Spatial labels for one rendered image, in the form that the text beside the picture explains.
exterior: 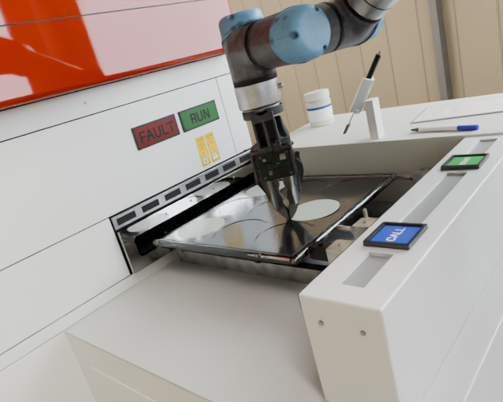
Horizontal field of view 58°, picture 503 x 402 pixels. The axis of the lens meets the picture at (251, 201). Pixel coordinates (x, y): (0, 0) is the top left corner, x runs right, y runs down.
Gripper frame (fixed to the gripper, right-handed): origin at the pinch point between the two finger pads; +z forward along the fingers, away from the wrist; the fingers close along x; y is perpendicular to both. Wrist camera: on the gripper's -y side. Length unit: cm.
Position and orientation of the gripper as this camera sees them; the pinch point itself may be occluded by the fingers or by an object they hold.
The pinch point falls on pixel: (288, 210)
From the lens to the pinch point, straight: 85.1
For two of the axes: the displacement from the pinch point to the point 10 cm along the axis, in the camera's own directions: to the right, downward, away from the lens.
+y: -0.7, 3.3, -9.4
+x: 9.7, -2.1, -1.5
